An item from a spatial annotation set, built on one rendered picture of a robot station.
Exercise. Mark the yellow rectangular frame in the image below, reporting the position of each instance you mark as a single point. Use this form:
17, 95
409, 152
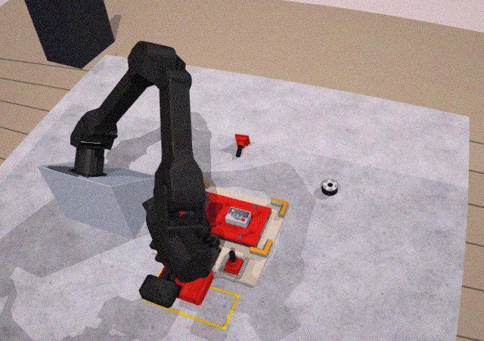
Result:
206, 322

